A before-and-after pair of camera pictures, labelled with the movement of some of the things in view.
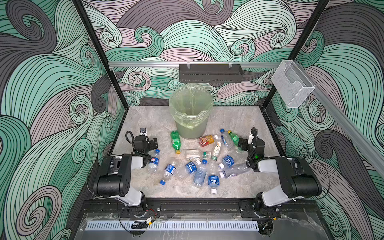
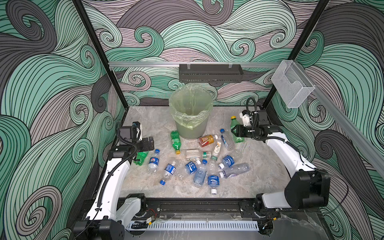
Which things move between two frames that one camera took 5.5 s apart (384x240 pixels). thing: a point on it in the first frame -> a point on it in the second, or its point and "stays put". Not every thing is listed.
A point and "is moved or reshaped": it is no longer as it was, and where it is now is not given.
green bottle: (235, 137) is moved or reshaped
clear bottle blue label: (169, 170) stays put
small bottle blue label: (228, 161) stays put
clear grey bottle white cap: (234, 171) stays put
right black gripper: (245, 144) -> (240, 131)
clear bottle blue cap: (227, 140) stays put
